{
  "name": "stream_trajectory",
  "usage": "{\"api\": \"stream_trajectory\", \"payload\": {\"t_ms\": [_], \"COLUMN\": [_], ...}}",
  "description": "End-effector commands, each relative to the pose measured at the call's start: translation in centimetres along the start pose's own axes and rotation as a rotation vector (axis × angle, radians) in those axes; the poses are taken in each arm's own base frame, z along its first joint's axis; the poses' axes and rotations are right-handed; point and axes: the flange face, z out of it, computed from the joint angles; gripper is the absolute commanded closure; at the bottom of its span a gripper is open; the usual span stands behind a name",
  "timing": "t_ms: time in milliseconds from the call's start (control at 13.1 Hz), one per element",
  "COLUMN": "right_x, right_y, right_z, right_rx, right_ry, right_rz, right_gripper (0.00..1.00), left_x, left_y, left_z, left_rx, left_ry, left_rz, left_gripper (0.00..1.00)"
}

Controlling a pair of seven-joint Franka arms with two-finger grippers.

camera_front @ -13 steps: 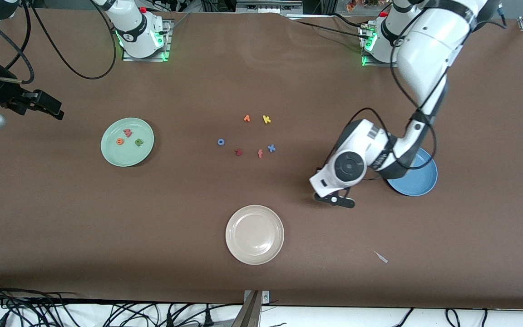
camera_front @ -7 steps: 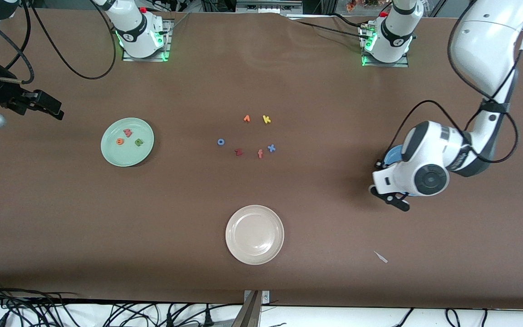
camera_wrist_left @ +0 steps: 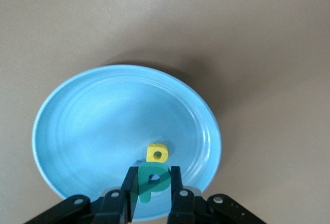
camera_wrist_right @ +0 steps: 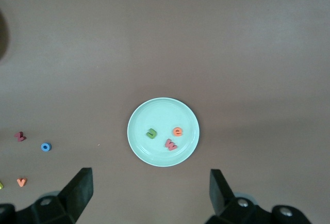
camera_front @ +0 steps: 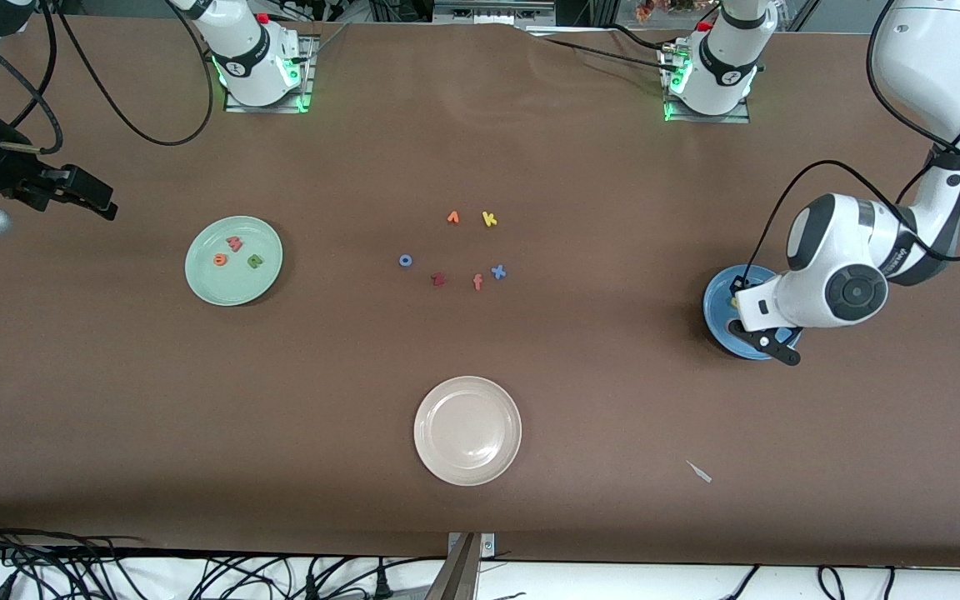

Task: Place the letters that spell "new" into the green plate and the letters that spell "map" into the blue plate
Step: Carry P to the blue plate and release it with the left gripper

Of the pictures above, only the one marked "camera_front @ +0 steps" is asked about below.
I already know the blue plate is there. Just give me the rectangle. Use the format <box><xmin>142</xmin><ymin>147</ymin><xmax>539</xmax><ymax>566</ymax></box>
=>
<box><xmin>702</xmin><ymin>264</ymin><xmax>804</xmax><ymax>361</ymax></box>

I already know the light green plate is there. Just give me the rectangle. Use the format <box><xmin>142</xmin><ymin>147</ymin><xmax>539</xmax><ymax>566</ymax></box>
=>
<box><xmin>185</xmin><ymin>216</ymin><xmax>284</xmax><ymax>307</ymax></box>

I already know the brown table cover sheet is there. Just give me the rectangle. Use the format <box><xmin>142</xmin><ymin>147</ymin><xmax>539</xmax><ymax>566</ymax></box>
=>
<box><xmin>0</xmin><ymin>15</ymin><xmax>960</xmax><ymax>569</ymax></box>

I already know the beige plate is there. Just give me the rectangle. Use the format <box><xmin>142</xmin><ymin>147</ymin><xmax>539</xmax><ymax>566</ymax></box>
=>
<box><xmin>413</xmin><ymin>376</ymin><xmax>523</xmax><ymax>487</ymax></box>

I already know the grey metal background structure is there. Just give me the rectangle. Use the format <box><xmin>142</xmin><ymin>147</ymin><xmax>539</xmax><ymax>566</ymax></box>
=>
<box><xmin>432</xmin><ymin>0</ymin><xmax>558</xmax><ymax>28</ymax></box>

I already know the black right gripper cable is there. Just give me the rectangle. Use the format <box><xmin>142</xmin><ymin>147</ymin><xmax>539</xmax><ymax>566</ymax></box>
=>
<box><xmin>0</xmin><ymin>0</ymin><xmax>64</xmax><ymax>156</ymax></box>

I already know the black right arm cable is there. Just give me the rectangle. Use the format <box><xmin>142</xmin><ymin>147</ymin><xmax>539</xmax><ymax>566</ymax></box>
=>
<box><xmin>51</xmin><ymin>0</ymin><xmax>214</xmax><ymax>148</ymax></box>

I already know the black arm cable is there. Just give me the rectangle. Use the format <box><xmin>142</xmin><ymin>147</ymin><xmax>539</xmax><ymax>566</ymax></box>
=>
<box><xmin>749</xmin><ymin>0</ymin><xmax>960</xmax><ymax>288</ymax></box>
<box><xmin>51</xmin><ymin>0</ymin><xmax>214</xmax><ymax>148</ymax></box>

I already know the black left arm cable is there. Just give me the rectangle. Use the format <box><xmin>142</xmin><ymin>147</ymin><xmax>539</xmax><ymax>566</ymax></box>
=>
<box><xmin>749</xmin><ymin>0</ymin><xmax>960</xmax><ymax>288</ymax></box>

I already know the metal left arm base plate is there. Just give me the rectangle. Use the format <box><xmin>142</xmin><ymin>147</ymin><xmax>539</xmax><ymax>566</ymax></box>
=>
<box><xmin>659</xmin><ymin>46</ymin><xmax>752</xmax><ymax>124</ymax></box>

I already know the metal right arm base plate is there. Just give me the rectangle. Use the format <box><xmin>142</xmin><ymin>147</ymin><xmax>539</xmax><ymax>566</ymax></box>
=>
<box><xmin>223</xmin><ymin>35</ymin><xmax>318</xmax><ymax>114</ymax></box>

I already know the black cable on table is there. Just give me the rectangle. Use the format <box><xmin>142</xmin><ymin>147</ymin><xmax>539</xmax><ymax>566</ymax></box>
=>
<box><xmin>530</xmin><ymin>23</ymin><xmax>681</xmax><ymax>76</ymax></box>

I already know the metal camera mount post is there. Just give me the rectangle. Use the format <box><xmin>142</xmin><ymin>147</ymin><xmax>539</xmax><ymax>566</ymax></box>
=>
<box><xmin>426</xmin><ymin>532</ymin><xmax>496</xmax><ymax>600</ymax></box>

